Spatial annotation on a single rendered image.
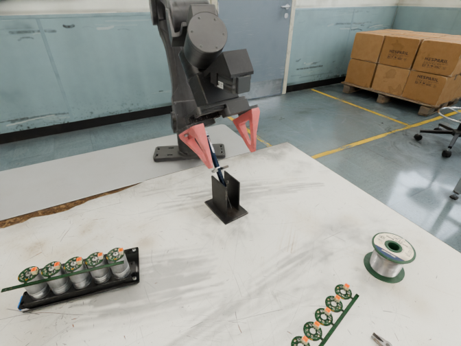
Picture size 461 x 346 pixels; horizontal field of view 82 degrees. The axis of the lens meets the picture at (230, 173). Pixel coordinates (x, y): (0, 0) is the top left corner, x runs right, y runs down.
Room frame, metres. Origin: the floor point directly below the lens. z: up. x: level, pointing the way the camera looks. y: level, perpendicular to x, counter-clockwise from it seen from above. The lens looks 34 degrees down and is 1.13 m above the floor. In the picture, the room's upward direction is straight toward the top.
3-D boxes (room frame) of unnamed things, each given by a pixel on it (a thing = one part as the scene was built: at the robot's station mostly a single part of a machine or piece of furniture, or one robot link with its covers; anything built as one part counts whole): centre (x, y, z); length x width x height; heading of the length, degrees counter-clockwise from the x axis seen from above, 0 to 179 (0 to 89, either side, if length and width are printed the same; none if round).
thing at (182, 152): (0.67, 0.12, 0.79); 0.20 x 0.07 x 0.08; 95
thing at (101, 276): (0.25, 0.20, 0.79); 0.02 x 0.02 x 0.05
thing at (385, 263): (0.28, -0.26, 0.78); 0.06 x 0.06 x 0.05
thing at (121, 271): (0.26, 0.17, 0.79); 0.02 x 0.02 x 0.05
